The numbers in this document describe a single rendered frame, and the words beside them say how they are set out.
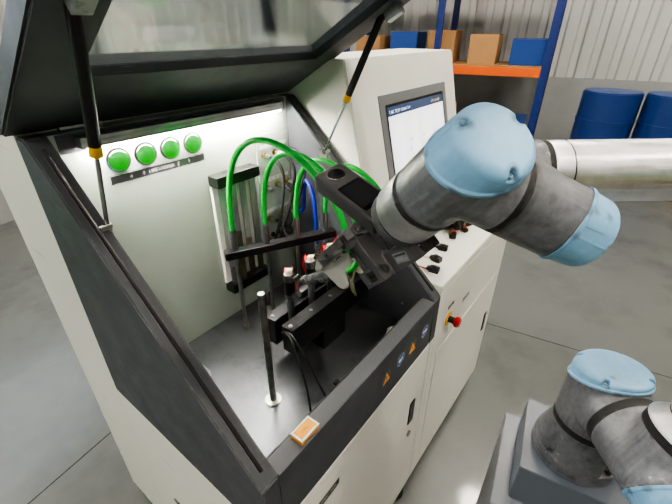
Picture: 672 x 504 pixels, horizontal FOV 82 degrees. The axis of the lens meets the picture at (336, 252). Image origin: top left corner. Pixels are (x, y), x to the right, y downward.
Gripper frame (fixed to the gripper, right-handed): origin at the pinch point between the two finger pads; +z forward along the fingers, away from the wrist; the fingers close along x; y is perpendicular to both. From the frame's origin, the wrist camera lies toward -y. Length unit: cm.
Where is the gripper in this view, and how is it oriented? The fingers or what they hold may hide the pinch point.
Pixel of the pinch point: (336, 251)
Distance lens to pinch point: 61.6
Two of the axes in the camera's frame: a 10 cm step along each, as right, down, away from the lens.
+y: 5.9, 8.1, -0.6
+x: 7.4, -5.1, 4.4
